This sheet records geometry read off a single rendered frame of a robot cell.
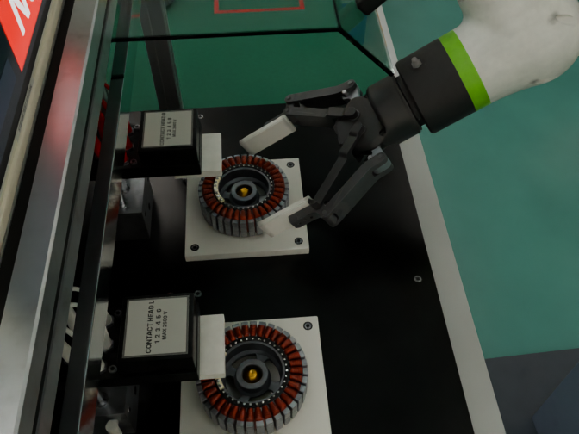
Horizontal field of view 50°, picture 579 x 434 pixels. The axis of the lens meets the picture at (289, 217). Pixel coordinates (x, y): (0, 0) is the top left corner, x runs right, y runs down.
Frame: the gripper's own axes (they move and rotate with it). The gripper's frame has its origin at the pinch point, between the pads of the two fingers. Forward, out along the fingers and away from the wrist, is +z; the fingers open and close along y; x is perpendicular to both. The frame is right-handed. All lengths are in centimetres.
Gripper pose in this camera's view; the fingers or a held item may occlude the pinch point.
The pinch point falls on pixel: (261, 182)
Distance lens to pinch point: 77.7
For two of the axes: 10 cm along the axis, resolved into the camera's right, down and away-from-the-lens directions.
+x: -4.9, -4.5, -7.5
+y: -2.1, -7.7, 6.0
